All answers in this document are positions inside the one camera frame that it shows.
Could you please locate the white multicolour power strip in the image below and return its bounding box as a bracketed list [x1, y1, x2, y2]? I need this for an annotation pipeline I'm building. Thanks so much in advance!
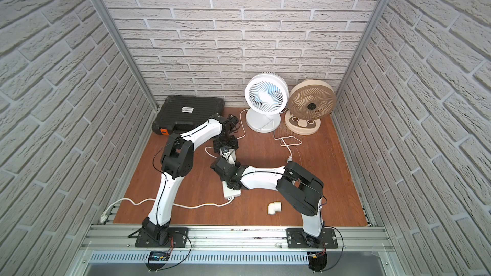
[220, 149, 241, 201]

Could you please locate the white fan power cable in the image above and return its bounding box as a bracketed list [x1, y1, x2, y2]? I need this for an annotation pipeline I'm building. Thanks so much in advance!
[270, 118, 304, 163]

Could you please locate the white pvc elbow fitting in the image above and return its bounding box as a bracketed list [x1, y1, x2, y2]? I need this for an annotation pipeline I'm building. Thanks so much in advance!
[267, 201, 282, 215]

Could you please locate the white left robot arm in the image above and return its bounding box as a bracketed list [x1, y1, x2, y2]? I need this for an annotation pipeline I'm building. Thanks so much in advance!
[142, 114, 239, 245]

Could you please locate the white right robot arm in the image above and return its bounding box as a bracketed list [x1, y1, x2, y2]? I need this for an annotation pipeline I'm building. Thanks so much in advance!
[211, 157, 324, 239]

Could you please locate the white desk fan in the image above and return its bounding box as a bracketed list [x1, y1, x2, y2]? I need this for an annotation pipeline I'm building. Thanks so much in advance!
[245, 72, 289, 134]

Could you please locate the beige bear desk fan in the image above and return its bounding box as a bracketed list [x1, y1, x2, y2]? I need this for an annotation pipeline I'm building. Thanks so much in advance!
[285, 79, 336, 135]

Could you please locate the white vent grille strip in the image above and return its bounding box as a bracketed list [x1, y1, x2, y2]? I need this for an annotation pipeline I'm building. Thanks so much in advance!
[89, 250, 308, 265]

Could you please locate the black plastic tool case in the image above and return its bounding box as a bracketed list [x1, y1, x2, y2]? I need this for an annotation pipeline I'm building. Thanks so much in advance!
[152, 95, 225, 135]

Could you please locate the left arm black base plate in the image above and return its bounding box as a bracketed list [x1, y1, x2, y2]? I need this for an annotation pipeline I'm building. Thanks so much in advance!
[135, 227, 189, 249]

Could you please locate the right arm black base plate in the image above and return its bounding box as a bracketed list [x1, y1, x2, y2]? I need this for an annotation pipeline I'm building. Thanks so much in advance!
[286, 227, 338, 249]

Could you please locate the white power strip cable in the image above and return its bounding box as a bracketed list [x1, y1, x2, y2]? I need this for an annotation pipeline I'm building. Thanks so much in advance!
[99, 195, 234, 225]

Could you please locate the aluminium mounting rail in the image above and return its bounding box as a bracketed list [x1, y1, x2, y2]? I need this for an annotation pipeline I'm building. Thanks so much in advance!
[80, 224, 395, 252]

